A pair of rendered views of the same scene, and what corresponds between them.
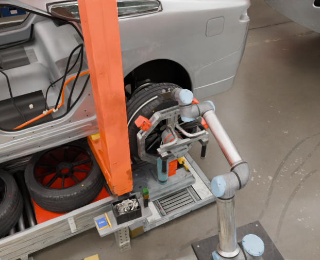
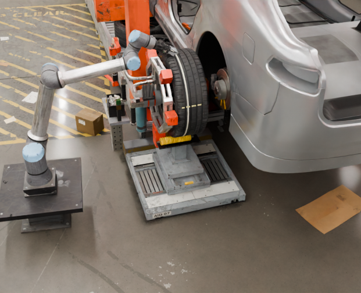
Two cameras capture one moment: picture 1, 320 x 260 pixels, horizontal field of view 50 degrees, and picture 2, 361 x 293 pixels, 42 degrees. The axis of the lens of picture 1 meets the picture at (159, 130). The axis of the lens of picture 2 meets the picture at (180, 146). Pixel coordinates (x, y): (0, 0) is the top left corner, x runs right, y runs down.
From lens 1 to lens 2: 403 cm
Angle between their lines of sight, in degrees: 71
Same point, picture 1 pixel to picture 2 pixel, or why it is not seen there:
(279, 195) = (135, 285)
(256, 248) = (27, 149)
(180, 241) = (107, 182)
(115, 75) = not seen: outside the picture
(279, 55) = not seen: outside the picture
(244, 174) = (46, 74)
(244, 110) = not seen: outside the picture
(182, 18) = (232, 8)
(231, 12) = (260, 44)
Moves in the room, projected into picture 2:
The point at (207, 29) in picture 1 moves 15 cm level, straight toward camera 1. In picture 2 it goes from (243, 43) to (219, 40)
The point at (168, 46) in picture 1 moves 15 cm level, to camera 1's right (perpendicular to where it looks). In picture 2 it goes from (222, 31) to (220, 40)
